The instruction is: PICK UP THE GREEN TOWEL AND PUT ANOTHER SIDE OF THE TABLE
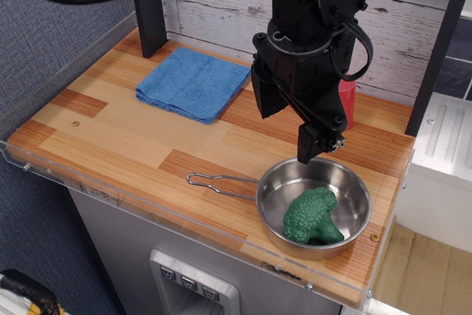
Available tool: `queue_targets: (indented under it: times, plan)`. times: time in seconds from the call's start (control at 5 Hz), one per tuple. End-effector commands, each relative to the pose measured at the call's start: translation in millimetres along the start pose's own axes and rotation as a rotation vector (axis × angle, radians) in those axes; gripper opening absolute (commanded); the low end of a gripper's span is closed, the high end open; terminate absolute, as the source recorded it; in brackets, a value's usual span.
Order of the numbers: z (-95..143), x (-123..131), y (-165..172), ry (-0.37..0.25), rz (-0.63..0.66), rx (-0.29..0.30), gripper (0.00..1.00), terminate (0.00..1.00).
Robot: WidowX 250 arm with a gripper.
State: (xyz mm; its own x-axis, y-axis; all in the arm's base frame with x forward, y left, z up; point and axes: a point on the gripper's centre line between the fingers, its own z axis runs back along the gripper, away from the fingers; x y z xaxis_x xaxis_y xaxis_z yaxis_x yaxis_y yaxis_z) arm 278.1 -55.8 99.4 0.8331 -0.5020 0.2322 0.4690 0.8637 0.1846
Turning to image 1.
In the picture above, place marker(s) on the dark vertical post right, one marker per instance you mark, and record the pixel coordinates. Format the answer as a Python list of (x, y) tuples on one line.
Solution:
[(441, 45)]

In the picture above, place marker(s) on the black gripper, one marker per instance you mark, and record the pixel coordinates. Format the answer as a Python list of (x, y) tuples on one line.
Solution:
[(306, 83)]

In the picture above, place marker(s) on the silver dispenser button panel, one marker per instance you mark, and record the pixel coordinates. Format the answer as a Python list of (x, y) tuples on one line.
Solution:
[(186, 289)]

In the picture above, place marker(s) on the red plastic cup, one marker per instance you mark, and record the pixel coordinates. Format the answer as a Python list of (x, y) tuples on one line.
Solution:
[(347, 90)]

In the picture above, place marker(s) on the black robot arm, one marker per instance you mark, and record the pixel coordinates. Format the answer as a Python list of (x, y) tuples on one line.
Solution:
[(320, 27)]

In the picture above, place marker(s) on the steel pan with wire handle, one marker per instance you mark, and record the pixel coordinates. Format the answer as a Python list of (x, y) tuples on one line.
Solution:
[(285, 181)]

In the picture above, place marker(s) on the black and yellow object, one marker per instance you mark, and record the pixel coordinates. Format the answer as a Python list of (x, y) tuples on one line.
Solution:
[(21, 294)]

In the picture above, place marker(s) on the white toy sink unit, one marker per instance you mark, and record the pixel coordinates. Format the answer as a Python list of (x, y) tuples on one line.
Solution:
[(435, 199)]

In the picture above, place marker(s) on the green toy broccoli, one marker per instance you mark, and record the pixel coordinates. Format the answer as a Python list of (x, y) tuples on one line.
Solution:
[(309, 217)]

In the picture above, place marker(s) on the blue cloth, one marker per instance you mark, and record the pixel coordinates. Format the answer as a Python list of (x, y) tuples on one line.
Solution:
[(193, 85)]

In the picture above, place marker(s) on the grey toy fridge cabinet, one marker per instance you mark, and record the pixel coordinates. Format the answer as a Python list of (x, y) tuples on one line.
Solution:
[(124, 241)]

